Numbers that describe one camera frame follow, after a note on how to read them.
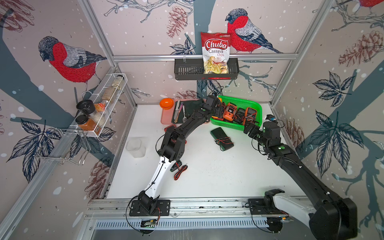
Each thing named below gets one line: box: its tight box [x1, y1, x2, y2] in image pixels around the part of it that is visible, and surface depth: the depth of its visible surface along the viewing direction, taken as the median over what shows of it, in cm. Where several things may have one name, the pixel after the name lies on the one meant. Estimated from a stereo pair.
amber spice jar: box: [75, 114, 97, 131], surface depth 61 cm
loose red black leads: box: [174, 162, 188, 181], surface depth 86 cm
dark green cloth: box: [171, 99, 205, 124], surface depth 120 cm
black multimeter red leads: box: [234, 107, 246, 123], surface depth 109 cm
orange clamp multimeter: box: [223, 102, 238, 122], surface depth 106 cm
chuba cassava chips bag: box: [201, 32, 232, 74], surface depth 85 cm
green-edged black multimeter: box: [170, 160, 182, 172], surface depth 87 cm
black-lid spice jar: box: [76, 99, 96, 115], surface depth 63 cm
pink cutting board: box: [160, 98, 207, 125], surface depth 116 cm
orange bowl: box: [159, 98, 175, 110], surface depth 120 cm
